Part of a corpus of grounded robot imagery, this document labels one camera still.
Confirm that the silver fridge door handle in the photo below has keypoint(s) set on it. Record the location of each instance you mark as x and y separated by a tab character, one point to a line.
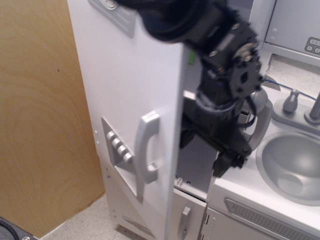
147	128

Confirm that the green toy pear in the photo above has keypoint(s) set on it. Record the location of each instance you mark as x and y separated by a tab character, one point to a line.
192	56

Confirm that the grey toy telephone handset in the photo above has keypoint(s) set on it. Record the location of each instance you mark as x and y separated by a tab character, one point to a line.
255	133

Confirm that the white fridge shelf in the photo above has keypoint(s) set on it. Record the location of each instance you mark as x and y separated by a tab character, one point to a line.
189	95

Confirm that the grey toy faucet set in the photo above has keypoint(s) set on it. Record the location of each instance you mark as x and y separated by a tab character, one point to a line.
290	112

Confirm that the white toy fridge door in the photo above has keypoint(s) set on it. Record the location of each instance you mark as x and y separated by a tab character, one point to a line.
124	79

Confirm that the black equipment base corner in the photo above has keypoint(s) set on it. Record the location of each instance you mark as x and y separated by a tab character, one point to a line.
10	231

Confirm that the silver toy sink basin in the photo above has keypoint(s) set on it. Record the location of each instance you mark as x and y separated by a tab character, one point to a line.
289	162

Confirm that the white lower freezer door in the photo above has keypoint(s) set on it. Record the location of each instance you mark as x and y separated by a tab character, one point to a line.
150	223

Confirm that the white door latch catch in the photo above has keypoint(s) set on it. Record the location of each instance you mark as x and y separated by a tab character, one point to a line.
180	182

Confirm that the silver ice dispenser panel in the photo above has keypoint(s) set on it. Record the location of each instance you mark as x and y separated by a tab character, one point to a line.
121	158

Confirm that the grey oven vent panel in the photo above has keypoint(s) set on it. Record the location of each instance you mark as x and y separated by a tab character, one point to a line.
267	222

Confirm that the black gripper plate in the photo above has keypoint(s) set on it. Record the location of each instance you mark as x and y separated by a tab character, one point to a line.
218	128

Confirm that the toy microwave with keypad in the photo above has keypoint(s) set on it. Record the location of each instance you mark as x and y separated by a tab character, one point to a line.
294	31

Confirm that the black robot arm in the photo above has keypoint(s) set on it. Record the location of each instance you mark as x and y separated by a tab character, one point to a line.
227	48

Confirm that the plywood board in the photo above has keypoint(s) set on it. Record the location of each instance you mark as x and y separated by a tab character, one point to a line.
49	168

